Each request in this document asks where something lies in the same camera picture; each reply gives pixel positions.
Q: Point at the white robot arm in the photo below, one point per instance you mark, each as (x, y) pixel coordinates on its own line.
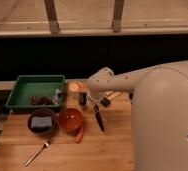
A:
(159, 112)

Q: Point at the small metal cup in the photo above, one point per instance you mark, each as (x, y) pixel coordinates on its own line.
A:
(82, 100)

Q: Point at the clear glass with yellow object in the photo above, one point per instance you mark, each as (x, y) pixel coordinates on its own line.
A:
(75, 88)

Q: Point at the yellow wooden utensil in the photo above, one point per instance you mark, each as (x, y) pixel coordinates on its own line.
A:
(111, 95)

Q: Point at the silver wrapper in tray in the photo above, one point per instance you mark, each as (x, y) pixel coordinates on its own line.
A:
(56, 98)

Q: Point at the orange bowl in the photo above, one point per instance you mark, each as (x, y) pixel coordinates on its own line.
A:
(70, 119)

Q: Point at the orange carrot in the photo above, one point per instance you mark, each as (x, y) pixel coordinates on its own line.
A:
(79, 136)

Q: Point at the wooden cutting board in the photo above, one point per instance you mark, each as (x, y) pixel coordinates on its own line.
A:
(110, 150)

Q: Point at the dark grapes bunch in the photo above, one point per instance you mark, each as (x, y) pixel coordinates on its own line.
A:
(40, 100)

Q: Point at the blue sponge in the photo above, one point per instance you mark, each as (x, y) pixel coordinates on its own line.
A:
(41, 122)

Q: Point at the dark purple bowl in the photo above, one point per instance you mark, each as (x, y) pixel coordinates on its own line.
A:
(42, 112)

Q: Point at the green plastic tray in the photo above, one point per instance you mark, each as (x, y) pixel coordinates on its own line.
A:
(27, 86)

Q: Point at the metal fork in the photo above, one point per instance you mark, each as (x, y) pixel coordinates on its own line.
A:
(45, 145)

